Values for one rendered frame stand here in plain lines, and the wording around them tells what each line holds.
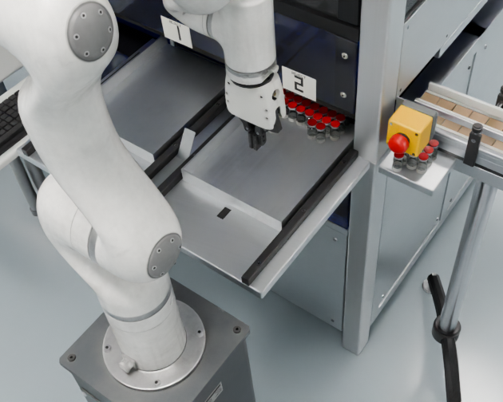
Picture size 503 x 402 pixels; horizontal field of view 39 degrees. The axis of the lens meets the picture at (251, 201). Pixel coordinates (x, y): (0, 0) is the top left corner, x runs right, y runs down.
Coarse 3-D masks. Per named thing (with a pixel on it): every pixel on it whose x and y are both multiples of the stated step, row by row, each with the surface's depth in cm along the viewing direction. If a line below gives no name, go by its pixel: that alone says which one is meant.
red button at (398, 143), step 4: (392, 136) 140; (396, 136) 140; (400, 136) 139; (404, 136) 140; (388, 140) 141; (392, 140) 140; (396, 140) 139; (400, 140) 139; (404, 140) 139; (388, 144) 141; (392, 144) 140; (396, 144) 139; (400, 144) 139; (404, 144) 139; (408, 144) 140; (392, 148) 141; (396, 148) 140; (400, 148) 140; (404, 148) 139; (396, 152) 141; (400, 152) 140; (404, 152) 141
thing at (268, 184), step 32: (224, 128) 159; (288, 128) 162; (352, 128) 160; (192, 160) 153; (224, 160) 157; (256, 160) 156; (288, 160) 156; (320, 160) 155; (224, 192) 147; (256, 192) 150; (288, 192) 150
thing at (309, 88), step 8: (288, 72) 150; (296, 72) 149; (288, 80) 152; (296, 80) 150; (304, 80) 149; (312, 80) 147; (288, 88) 154; (304, 88) 150; (312, 88) 149; (304, 96) 152; (312, 96) 150
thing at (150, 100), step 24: (168, 48) 183; (120, 72) 174; (144, 72) 178; (168, 72) 177; (192, 72) 177; (216, 72) 176; (120, 96) 173; (144, 96) 172; (168, 96) 172; (192, 96) 171; (216, 96) 166; (120, 120) 167; (144, 120) 167; (168, 120) 166; (192, 120) 162; (144, 144) 162; (168, 144) 159
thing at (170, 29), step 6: (162, 18) 165; (162, 24) 166; (168, 24) 165; (174, 24) 163; (180, 24) 162; (168, 30) 166; (174, 30) 165; (180, 30) 163; (186, 30) 162; (168, 36) 168; (174, 36) 166; (180, 36) 165; (186, 36) 164; (180, 42) 167; (186, 42) 165
